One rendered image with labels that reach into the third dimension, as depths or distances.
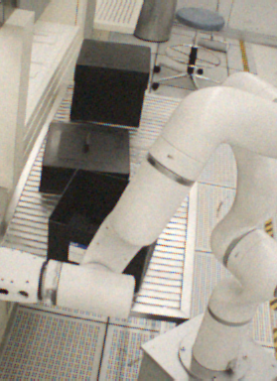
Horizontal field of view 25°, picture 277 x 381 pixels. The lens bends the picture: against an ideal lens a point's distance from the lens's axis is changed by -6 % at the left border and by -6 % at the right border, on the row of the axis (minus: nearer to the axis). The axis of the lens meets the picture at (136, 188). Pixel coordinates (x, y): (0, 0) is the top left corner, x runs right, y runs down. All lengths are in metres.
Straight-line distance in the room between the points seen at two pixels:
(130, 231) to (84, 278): 0.13
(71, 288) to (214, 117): 0.38
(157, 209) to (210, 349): 0.62
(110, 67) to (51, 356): 1.17
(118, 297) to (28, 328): 1.59
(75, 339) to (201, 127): 1.75
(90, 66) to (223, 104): 1.42
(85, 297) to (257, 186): 0.38
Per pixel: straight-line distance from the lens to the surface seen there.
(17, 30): 1.68
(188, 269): 1.90
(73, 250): 1.75
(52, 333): 2.66
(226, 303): 1.45
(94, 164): 2.09
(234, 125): 1.04
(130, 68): 2.41
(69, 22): 3.21
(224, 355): 1.58
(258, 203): 1.24
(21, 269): 1.14
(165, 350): 1.65
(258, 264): 1.34
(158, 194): 1.03
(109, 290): 1.11
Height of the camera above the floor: 2.00
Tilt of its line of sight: 35 degrees down
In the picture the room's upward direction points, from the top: 10 degrees clockwise
